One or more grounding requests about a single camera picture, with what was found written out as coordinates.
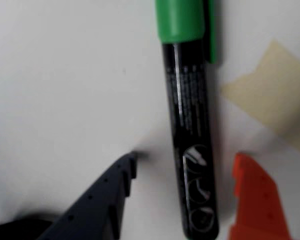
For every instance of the green capped black marker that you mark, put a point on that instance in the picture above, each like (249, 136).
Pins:
(190, 112)

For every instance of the wide beige masking tape strip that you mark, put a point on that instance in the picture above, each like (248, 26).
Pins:
(272, 92)

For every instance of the navy gripper finger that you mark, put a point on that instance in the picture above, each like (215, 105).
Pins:
(97, 202)

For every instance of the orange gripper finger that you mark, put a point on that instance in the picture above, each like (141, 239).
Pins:
(260, 205)

